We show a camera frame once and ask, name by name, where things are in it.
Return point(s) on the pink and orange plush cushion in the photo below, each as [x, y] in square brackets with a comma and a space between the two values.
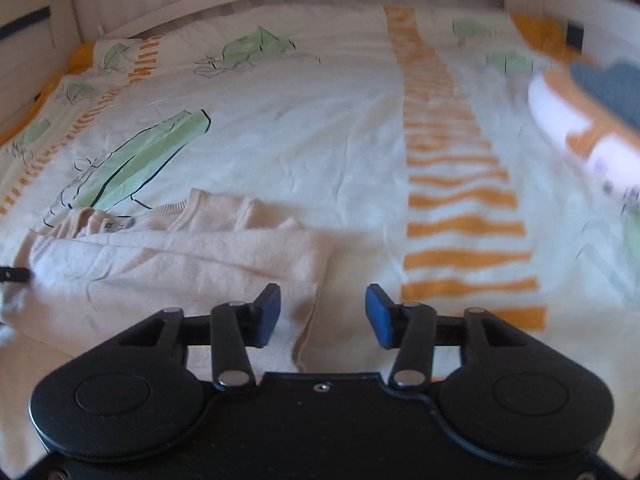
[560, 115]

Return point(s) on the leaf print duvet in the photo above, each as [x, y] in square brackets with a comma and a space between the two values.
[300, 135]

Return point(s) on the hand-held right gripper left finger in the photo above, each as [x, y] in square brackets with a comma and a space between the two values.
[270, 317]

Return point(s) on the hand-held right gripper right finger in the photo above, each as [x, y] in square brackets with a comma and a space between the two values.
[380, 317]

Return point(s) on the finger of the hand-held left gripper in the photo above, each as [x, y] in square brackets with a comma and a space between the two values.
[15, 274]

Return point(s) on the beige knit sweater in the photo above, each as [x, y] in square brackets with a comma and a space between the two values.
[150, 280]

